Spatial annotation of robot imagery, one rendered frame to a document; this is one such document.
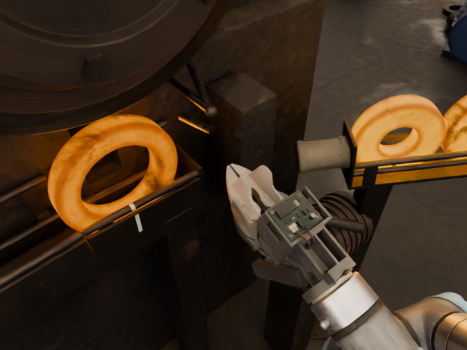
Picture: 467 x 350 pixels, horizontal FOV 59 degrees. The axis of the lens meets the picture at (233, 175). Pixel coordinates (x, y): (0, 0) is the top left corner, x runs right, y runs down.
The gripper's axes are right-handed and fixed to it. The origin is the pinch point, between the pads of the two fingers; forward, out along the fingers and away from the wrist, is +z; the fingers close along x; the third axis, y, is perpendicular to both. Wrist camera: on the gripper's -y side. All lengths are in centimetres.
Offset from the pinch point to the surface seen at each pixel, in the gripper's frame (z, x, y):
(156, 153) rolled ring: 8.9, 7.3, -0.6
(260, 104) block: 7.3, -10.2, 2.1
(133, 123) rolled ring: 11.0, 9.8, 5.4
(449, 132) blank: -12.8, -36.9, 1.2
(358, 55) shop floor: 61, -158, -99
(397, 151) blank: -9.6, -31.6, -5.0
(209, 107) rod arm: 2.7, 5.0, 15.2
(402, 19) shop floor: 72, -214, -102
